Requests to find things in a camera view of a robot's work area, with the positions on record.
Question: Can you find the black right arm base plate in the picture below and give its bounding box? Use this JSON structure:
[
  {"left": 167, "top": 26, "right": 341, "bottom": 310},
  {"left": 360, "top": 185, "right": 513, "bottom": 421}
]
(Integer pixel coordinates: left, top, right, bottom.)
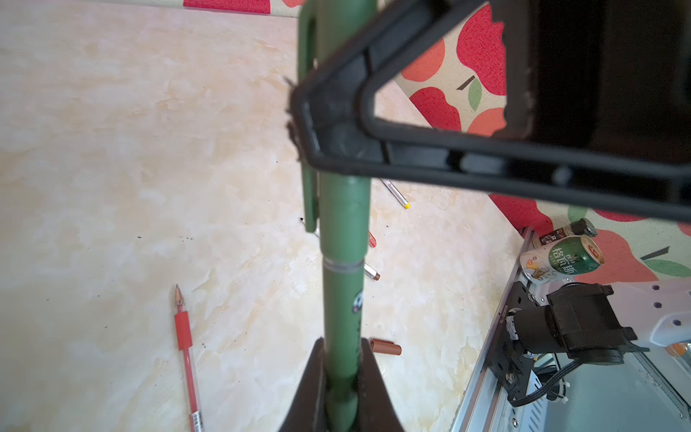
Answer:
[{"left": 487, "top": 281, "right": 537, "bottom": 401}]

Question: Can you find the brown pen cap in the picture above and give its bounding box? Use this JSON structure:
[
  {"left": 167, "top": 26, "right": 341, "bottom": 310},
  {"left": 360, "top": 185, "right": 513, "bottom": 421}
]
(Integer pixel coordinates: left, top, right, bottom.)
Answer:
[{"left": 370, "top": 338, "right": 402, "bottom": 356}]

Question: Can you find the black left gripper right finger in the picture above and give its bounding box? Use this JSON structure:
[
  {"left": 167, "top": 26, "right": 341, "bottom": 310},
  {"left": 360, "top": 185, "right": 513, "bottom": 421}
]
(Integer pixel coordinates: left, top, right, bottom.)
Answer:
[{"left": 356, "top": 338, "right": 404, "bottom": 432}]

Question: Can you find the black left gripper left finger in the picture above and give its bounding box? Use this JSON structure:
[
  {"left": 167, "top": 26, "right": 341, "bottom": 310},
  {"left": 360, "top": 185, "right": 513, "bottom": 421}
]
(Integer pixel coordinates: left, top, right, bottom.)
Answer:
[{"left": 279, "top": 338, "right": 328, "bottom": 432}]

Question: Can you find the white silver pen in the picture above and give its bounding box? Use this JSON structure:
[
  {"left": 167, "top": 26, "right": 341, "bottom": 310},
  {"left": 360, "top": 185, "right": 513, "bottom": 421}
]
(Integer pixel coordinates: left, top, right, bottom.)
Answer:
[{"left": 313, "top": 228, "right": 381, "bottom": 281}]

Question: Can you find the red pen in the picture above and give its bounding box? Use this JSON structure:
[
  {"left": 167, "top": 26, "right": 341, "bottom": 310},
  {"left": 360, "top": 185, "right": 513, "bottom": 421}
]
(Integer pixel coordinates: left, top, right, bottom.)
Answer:
[{"left": 174, "top": 284, "right": 204, "bottom": 432}]

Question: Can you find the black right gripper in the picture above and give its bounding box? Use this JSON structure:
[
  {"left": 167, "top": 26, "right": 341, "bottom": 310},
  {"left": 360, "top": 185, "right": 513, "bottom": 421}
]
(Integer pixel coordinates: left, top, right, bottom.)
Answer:
[{"left": 491, "top": 1, "right": 690, "bottom": 162}]

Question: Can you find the green pen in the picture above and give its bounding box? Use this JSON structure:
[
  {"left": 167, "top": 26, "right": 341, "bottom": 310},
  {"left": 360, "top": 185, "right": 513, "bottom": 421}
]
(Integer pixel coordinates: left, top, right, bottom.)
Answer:
[{"left": 319, "top": 173, "right": 371, "bottom": 431}]

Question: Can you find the green drink can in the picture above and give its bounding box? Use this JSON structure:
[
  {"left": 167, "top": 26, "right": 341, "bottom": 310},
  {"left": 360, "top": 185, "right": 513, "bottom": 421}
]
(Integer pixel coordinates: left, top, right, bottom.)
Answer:
[{"left": 519, "top": 236, "right": 605, "bottom": 284}]

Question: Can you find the green pen cap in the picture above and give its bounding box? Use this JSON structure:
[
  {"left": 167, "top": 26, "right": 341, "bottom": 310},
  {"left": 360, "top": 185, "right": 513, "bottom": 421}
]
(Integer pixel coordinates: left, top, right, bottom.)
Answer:
[{"left": 289, "top": 1, "right": 377, "bottom": 232}]

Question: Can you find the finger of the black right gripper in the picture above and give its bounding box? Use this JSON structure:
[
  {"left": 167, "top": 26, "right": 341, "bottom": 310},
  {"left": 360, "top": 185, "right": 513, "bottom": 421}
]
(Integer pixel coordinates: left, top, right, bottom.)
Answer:
[{"left": 290, "top": 1, "right": 690, "bottom": 221}]

